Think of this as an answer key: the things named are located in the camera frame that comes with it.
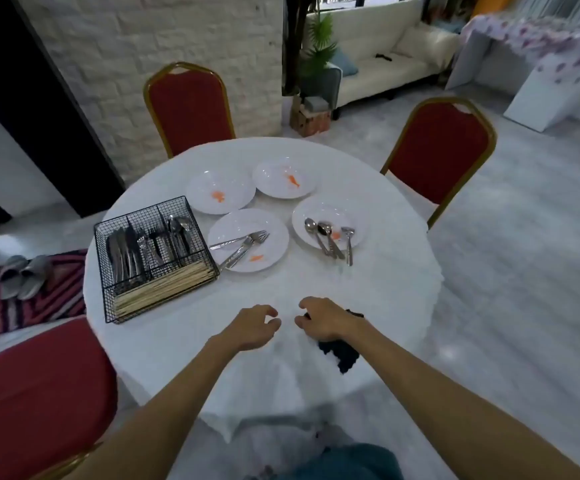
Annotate cream sofa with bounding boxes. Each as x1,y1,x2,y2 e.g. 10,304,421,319
305,0,463,121

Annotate red gold banquet chair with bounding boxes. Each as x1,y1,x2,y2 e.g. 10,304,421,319
379,97,498,231
143,61,237,159
0,317,119,480

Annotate bundle of wooden chopsticks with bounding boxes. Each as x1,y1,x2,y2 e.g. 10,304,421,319
112,259,219,318

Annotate person's right hand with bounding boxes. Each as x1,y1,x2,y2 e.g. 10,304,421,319
294,296,361,343

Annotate steel fork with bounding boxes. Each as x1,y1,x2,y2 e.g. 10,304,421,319
219,232,266,271
209,231,269,251
225,233,271,269

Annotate floral tablecloth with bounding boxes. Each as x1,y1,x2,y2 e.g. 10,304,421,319
462,14,580,85

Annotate colourful fabric heap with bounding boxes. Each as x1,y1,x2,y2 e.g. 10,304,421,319
425,0,516,33

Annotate white round tablecloth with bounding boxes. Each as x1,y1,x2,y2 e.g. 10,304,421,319
82,137,445,443

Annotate black wire cutlery basket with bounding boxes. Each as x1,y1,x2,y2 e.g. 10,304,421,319
93,195,220,325

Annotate person's blue trousers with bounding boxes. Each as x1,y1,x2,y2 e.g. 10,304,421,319
267,429,406,480

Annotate grey slipper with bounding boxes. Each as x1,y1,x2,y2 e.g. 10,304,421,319
17,254,53,301
0,255,29,299

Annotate pink striped rug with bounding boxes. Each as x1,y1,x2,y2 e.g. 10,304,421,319
0,249,89,341

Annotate orange brown crate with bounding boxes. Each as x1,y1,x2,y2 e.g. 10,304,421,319
297,108,332,135

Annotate person's left hand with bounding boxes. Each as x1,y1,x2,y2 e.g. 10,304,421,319
213,304,283,353

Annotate black cleaning cloth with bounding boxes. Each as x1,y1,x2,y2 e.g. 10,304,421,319
299,308,367,377

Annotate blue cushion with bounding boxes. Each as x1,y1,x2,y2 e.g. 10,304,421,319
329,48,359,78

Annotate potted palm in white pot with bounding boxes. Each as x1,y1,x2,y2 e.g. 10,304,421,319
282,0,339,98

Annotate white side table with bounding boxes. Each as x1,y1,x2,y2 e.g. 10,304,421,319
445,30,580,133

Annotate person's left forearm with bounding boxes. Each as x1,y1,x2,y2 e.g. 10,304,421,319
67,337,251,480

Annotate white plate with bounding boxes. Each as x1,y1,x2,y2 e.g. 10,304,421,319
252,155,319,199
185,168,257,215
291,194,369,251
207,208,290,273

